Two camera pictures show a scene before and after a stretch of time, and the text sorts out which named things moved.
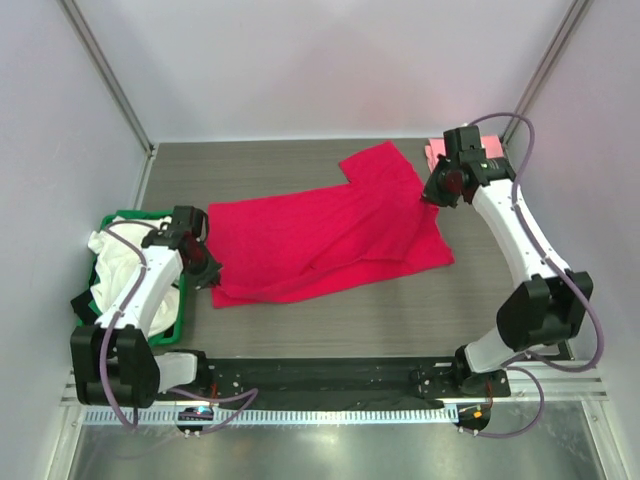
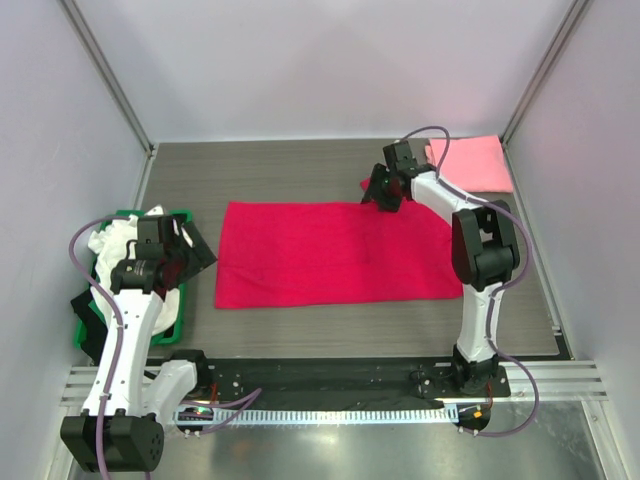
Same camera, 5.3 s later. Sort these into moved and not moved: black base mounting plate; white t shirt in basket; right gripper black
Moved: right gripper black
Not moved: white t shirt in basket; black base mounting plate
